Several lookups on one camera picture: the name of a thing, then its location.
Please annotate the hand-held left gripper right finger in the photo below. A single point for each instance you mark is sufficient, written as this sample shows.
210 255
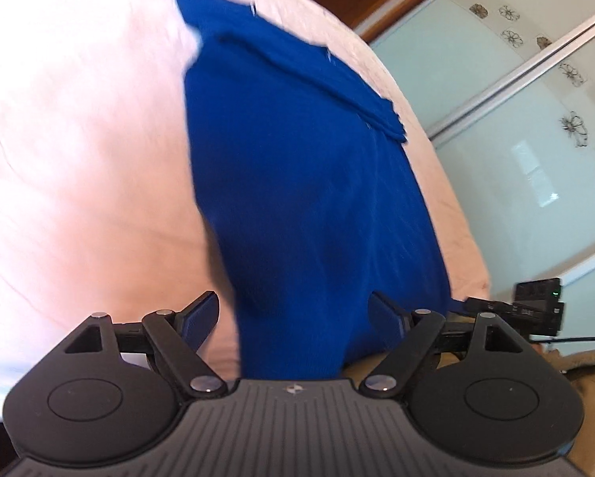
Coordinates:
384 314

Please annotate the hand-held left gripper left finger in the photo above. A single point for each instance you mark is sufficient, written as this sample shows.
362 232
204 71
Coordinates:
200 316

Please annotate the blue beaded knit sweater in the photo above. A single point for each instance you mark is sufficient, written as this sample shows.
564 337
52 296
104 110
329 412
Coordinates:
302 184

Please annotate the frosted glass sliding wardrobe door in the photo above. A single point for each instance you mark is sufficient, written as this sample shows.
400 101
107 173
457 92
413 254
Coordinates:
516 134

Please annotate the pink bed blanket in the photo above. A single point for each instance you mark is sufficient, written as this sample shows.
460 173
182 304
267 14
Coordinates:
78 159

